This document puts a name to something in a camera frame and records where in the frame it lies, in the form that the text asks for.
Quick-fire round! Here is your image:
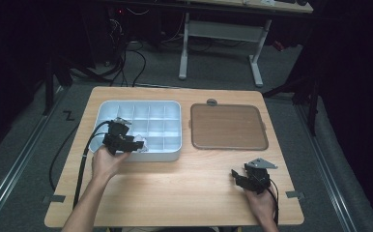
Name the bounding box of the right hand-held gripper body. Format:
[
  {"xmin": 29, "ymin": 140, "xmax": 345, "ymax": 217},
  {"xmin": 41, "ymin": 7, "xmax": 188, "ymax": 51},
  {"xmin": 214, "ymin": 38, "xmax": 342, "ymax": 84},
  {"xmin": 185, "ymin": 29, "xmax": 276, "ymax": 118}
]
[{"xmin": 244, "ymin": 158, "xmax": 278, "ymax": 195}]

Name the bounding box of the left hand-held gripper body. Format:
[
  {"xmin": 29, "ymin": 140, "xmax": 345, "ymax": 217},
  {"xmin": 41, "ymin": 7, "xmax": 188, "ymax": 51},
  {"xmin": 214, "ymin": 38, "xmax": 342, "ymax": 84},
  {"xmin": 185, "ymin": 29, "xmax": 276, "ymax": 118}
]
[{"xmin": 101, "ymin": 117, "xmax": 134, "ymax": 157}]

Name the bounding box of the white divided storage box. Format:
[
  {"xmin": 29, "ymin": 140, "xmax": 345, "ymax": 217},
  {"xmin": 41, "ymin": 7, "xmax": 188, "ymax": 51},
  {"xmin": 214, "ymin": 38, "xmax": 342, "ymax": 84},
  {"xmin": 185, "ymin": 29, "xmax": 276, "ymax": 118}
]
[{"xmin": 88, "ymin": 100, "xmax": 183, "ymax": 162}]

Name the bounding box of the person's right hand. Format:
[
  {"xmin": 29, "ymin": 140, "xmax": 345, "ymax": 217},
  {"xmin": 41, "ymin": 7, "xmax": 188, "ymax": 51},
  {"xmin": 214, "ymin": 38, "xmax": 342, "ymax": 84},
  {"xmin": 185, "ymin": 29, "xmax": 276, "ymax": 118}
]
[{"xmin": 243, "ymin": 187, "xmax": 277, "ymax": 227}]

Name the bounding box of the person's left hand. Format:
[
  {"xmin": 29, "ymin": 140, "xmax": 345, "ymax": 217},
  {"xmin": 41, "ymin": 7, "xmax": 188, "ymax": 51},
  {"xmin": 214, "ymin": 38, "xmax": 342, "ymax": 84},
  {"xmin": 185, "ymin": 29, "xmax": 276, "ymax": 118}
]
[{"xmin": 91, "ymin": 145, "xmax": 131, "ymax": 184}]

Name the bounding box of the grey tape piece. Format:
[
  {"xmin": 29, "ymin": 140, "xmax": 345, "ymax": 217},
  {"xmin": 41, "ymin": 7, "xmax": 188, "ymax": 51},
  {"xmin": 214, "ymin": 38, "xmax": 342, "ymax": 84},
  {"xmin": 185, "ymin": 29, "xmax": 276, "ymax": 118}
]
[
  {"xmin": 285, "ymin": 190, "xmax": 305, "ymax": 199},
  {"xmin": 43, "ymin": 194, "xmax": 67, "ymax": 204}
]

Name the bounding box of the brown box lid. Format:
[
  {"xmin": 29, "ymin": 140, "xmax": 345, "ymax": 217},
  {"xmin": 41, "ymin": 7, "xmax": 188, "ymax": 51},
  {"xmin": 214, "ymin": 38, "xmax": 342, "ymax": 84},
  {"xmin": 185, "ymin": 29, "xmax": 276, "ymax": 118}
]
[{"xmin": 189, "ymin": 102, "xmax": 270, "ymax": 152}]

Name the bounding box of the black metal stand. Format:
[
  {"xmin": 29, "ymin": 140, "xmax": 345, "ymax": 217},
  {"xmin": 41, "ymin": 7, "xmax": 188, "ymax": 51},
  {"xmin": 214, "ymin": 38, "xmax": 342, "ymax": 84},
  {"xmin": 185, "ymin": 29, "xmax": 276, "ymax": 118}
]
[
  {"xmin": 261, "ymin": 73, "xmax": 322, "ymax": 136},
  {"xmin": 43, "ymin": 54, "xmax": 73, "ymax": 116}
]

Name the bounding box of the desk with white legs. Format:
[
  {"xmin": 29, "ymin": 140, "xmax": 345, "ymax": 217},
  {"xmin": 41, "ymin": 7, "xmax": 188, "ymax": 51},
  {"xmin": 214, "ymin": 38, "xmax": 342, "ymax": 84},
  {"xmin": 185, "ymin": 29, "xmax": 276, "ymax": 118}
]
[{"xmin": 178, "ymin": 0, "xmax": 314, "ymax": 88}]

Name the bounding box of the right hand-held gripper cable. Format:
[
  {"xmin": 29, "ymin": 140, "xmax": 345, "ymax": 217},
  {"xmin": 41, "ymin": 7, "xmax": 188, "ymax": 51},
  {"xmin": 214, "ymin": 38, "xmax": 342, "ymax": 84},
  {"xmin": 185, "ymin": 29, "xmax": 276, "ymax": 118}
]
[{"xmin": 266, "ymin": 178, "xmax": 280, "ymax": 226}]

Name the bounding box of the hand-held gripper cable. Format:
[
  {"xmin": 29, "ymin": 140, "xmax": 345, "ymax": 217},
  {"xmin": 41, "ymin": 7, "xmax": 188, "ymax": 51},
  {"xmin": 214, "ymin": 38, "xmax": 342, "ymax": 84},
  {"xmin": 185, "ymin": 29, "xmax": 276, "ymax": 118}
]
[
  {"xmin": 72, "ymin": 119, "xmax": 112, "ymax": 210},
  {"xmin": 266, "ymin": 178, "xmax": 280, "ymax": 226}
]

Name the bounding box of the left hand-held gripper cable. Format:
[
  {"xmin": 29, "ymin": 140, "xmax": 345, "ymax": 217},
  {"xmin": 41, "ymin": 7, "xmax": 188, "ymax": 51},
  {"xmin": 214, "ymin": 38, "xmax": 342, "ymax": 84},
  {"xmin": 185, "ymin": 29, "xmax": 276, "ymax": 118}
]
[{"xmin": 72, "ymin": 119, "xmax": 112, "ymax": 210}]

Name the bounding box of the black floor cable bundle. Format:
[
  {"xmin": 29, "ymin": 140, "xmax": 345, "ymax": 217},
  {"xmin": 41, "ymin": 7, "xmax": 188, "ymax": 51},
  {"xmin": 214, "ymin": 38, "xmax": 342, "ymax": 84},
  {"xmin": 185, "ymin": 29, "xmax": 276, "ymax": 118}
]
[{"xmin": 106, "ymin": 15, "xmax": 148, "ymax": 88}]

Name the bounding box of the aluminium floor rail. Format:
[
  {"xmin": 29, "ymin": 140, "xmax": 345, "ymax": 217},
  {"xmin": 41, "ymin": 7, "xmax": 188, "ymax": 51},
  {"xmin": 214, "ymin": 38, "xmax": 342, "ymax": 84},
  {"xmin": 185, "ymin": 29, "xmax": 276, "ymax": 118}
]
[
  {"xmin": 0, "ymin": 86, "xmax": 67, "ymax": 223},
  {"xmin": 294, "ymin": 104, "xmax": 358, "ymax": 232}
]

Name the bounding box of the thin black floor cable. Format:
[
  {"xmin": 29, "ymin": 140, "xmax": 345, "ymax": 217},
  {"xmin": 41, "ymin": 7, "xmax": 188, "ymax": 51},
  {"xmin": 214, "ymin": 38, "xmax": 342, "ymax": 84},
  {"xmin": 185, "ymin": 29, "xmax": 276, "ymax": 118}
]
[{"xmin": 48, "ymin": 124, "xmax": 81, "ymax": 191}]

